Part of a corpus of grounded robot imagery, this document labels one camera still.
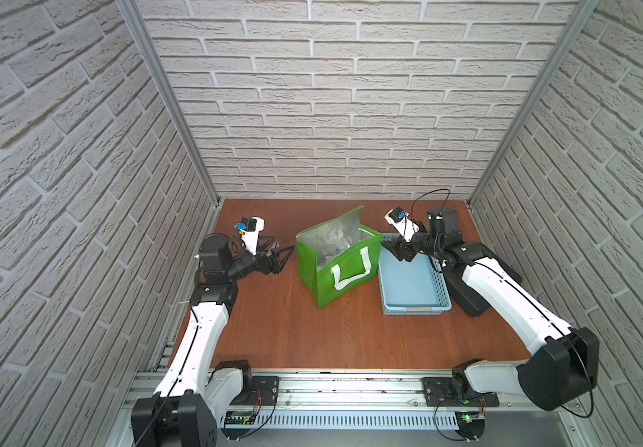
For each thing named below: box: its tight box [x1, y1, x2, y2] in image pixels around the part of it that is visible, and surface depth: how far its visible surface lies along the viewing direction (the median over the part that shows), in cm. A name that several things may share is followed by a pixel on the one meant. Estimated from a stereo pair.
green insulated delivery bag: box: [296, 205, 384, 310], surface depth 82 cm
